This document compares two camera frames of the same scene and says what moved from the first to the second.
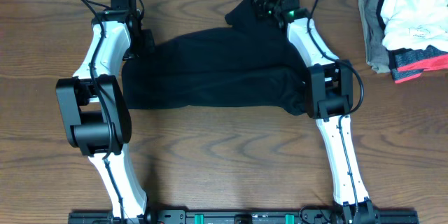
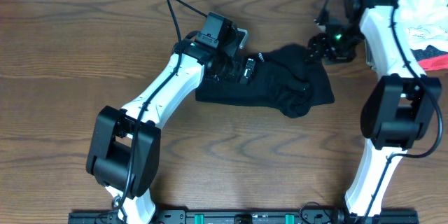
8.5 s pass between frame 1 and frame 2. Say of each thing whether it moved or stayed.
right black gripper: moved
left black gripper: moved
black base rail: stayed
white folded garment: stayed
